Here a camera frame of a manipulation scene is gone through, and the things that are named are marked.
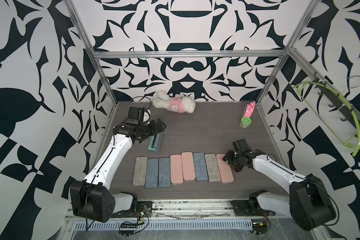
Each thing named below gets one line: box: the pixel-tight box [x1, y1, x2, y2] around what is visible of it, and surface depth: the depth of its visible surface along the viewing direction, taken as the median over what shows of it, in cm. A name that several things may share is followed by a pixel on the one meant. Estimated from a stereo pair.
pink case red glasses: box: [215, 153, 234, 184], surface depth 85 cm
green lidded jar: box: [239, 116, 252, 128], surface depth 107 cm
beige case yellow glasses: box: [132, 156, 148, 186], surface depth 85 cm
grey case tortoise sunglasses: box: [145, 158, 159, 188], surface depth 85 cm
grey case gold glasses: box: [193, 152, 208, 181], surface depth 87 cm
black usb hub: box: [120, 223, 138, 229], surface depth 74 cm
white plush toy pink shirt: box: [152, 89, 196, 114], surface depth 110 cm
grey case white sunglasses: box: [158, 157, 171, 187], surface depth 85 cm
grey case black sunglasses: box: [204, 153, 221, 182], surface depth 87 cm
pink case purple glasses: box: [181, 152, 196, 182], surface depth 87 cm
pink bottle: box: [244, 101, 256, 118], surface depth 106 cm
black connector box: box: [252, 221, 268, 235], surface depth 73 cm
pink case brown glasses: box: [170, 154, 184, 185], surface depth 87 cm
